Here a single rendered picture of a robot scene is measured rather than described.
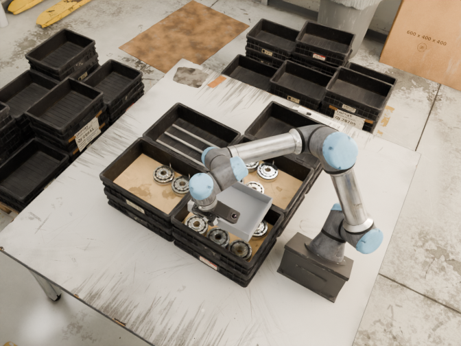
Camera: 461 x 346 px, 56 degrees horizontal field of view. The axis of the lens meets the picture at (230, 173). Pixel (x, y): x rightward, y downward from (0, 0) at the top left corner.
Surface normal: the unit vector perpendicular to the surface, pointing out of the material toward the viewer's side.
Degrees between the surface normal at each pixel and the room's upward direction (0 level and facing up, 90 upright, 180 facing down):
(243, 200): 2
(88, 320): 0
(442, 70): 72
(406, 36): 76
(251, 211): 2
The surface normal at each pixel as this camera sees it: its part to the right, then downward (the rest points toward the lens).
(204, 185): -0.08, -0.41
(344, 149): 0.33, 0.24
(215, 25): 0.05, -0.62
